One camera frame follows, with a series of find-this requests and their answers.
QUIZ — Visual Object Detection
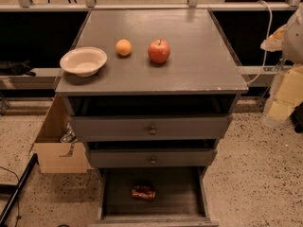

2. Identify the white cable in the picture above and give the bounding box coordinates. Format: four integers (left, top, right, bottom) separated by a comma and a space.
243, 0, 273, 87

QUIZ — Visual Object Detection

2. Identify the grey wooden drawer cabinet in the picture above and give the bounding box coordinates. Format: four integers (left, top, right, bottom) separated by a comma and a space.
54, 9, 249, 227

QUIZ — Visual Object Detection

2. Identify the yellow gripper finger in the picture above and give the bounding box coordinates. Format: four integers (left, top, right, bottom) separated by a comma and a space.
260, 25, 286, 52
263, 65, 303, 127

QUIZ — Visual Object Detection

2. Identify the cardboard box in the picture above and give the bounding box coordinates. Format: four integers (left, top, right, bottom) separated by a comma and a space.
33, 96, 89, 174

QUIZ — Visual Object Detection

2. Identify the orange fruit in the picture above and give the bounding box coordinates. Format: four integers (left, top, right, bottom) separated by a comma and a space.
116, 39, 132, 56

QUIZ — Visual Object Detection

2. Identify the red apple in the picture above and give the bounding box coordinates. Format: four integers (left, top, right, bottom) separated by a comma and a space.
148, 39, 170, 64

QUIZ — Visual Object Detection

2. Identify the black cloth on shelf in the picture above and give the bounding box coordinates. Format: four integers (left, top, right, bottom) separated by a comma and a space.
0, 61, 36, 77

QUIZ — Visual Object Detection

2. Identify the white bowl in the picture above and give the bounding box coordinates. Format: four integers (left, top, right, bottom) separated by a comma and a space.
60, 46, 107, 77

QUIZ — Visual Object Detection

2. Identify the red coke can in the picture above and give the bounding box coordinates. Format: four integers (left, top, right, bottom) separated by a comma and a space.
132, 185, 155, 201

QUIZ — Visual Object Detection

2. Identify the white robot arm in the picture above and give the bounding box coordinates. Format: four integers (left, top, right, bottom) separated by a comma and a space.
260, 7, 303, 127

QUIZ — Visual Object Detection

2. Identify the grey open bottom drawer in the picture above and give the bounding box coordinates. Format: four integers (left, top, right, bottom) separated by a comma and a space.
88, 167, 219, 227

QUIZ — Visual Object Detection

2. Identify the grey middle drawer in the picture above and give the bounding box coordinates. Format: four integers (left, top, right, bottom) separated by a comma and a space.
86, 148, 217, 168

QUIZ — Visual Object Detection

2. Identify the grey top drawer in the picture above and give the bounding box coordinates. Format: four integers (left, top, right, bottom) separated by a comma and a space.
70, 115, 232, 142

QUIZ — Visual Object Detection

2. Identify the black bar on floor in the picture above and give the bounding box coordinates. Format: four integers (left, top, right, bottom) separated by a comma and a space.
0, 153, 38, 227

